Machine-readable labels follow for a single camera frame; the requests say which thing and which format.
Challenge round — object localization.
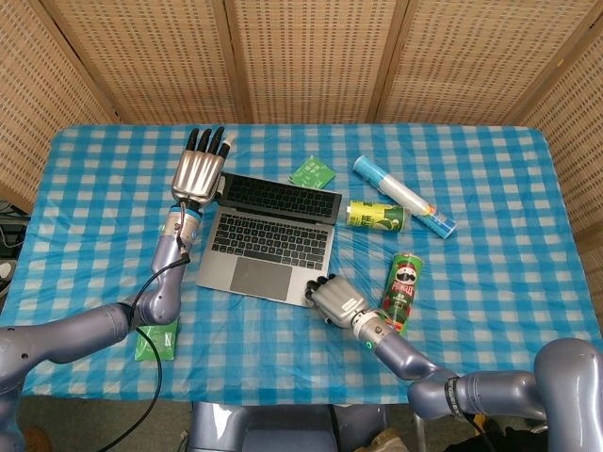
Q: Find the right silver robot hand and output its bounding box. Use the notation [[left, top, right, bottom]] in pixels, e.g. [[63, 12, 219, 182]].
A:
[[304, 272, 371, 330]]

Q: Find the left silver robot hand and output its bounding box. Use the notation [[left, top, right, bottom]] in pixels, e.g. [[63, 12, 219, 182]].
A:
[[170, 125, 236, 207]]

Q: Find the silver laptop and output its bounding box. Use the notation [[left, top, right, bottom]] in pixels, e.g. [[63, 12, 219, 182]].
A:
[[195, 171, 344, 308]]

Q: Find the green Pringles can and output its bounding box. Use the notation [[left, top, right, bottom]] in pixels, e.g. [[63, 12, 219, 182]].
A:
[[380, 251, 424, 336]]

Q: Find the green-label lemon tea bottle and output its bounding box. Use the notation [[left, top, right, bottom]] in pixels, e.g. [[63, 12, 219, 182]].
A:
[[346, 199, 412, 234]]

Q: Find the small square green packet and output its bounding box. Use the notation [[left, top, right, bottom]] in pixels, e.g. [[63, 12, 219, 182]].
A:
[[287, 156, 336, 189]]

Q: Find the blue and clear plastic tube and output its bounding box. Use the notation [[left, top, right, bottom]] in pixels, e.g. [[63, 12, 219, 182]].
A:
[[352, 154, 459, 240]]

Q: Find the blue-grey robot torso base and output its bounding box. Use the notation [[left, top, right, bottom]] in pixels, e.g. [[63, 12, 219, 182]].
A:
[[187, 402, 392, 452]]

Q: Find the tan shoe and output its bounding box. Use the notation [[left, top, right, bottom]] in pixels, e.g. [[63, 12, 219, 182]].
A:
[[366, 427, 412, 452]]

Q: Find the blue checkered tablecloth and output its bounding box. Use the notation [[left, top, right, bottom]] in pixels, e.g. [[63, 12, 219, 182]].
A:
[[0, 122, 603, 407]]

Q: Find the woven wooden folding screen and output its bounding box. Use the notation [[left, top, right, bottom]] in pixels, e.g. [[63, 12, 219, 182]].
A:
[[0, 0, 603, 265]]

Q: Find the large green snack pouch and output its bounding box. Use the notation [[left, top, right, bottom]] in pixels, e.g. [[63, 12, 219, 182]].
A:
[[134, 315, 182, 363]]

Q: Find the black and white shoe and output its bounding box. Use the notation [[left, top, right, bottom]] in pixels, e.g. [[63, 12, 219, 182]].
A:
[[0, 260, 18, 299]]

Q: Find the black cable with plug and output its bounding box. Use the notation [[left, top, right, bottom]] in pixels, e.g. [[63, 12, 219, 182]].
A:
[[82, 230, 192, 452]]

